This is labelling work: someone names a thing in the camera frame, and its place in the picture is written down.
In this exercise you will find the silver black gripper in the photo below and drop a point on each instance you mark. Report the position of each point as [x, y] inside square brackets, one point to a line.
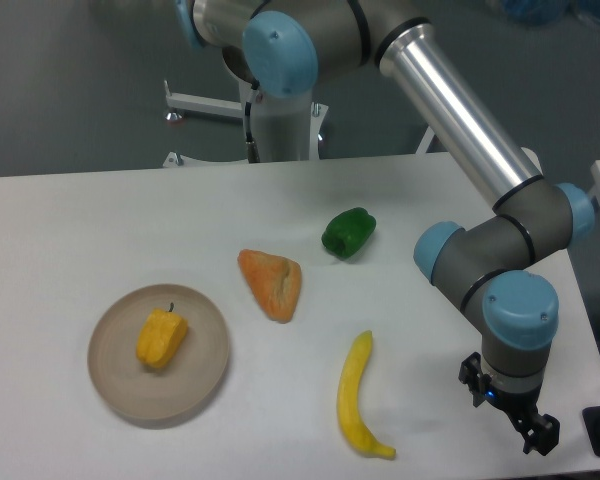
[517, 397]

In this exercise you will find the yellow bell pepper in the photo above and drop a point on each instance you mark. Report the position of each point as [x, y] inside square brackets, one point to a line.
[160, 337]

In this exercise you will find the green bell pepper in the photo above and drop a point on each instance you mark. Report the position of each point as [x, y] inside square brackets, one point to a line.
[348, 232]

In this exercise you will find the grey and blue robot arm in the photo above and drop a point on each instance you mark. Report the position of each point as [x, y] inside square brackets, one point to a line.
[289, 46]

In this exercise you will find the blue bag in background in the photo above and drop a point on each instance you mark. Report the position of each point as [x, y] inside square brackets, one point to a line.
[544, 13]

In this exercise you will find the orange bell pepper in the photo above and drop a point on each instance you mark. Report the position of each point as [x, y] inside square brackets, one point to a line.
[275, 282]

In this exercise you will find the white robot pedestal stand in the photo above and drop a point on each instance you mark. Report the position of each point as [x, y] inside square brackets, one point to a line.
[274, 129]

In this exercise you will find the yellow banana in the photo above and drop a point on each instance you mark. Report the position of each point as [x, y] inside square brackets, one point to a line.
[352, 426]

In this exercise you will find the beige round plate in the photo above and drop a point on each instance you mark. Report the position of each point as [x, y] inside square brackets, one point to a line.
[158, 398]

